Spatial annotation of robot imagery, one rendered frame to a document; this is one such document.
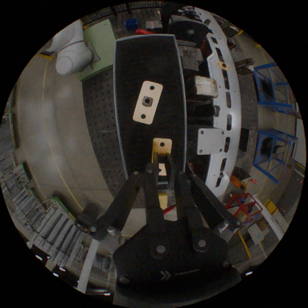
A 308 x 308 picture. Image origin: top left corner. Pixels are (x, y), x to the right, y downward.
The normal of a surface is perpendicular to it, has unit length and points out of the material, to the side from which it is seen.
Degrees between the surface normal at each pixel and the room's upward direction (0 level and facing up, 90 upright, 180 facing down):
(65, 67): 48
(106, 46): 42
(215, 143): 0
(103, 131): 0
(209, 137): 0
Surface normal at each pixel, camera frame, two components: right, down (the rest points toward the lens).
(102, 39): 0.12, 0.88
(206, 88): -0.01, 0.37
